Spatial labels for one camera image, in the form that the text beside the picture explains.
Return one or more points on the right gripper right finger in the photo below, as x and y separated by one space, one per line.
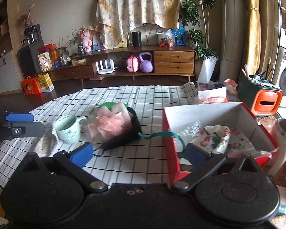
204 164

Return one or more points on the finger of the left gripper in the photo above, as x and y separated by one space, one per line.
25 130
19 117

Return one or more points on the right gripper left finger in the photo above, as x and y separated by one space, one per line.
72 164

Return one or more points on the floral printed cloth bag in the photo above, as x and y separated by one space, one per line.
213 139

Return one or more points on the white knitted sock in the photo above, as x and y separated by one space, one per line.
47 145

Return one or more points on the black fabric pouch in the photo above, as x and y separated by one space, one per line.
124 138

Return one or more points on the green scrubbing sponge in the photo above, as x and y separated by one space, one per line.
112 106

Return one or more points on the mint green ceramic mug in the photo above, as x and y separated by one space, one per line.
68 128

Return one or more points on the orange gift bag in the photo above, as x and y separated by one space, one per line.
30 86

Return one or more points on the panda print wipes pack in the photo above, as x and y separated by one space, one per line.
238 144

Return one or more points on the red white cardboard box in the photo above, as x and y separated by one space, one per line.
230 114

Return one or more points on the yellow carton box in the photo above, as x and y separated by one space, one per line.
45 83

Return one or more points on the black white checkered tablecloth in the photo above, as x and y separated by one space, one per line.
140 162

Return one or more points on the snack box on sideboard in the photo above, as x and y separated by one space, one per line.
45 61

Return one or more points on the white tissue pack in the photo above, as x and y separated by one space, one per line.
218 95

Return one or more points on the black coffee machine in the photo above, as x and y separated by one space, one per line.
32 35

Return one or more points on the green orange tissue organizer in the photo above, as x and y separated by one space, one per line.
261 100

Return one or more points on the steel white tumbler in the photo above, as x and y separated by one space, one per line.
278 134

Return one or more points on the white wifi router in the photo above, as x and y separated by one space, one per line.
106 66

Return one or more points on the white tall planter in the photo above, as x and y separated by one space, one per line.
207 69

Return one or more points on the wooden tv sideboard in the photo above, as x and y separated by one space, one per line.
175 61

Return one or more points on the pink plush doll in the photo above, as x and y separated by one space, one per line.
85 34

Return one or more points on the purple kettlebell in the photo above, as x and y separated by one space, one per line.
146 65

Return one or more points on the pink small case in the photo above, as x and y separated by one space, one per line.
132 63

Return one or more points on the blue plastic bag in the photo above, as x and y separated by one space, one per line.
179 36

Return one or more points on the clear bag of snacks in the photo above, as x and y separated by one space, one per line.
165 37

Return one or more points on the yellow window curtain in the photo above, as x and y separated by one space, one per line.
253 38

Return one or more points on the black cylinder speaker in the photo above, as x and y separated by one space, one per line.
136 39

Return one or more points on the green potted tree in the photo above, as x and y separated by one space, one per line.
195 14

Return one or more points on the floral cream curtain cloth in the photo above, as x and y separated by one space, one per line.
116 18

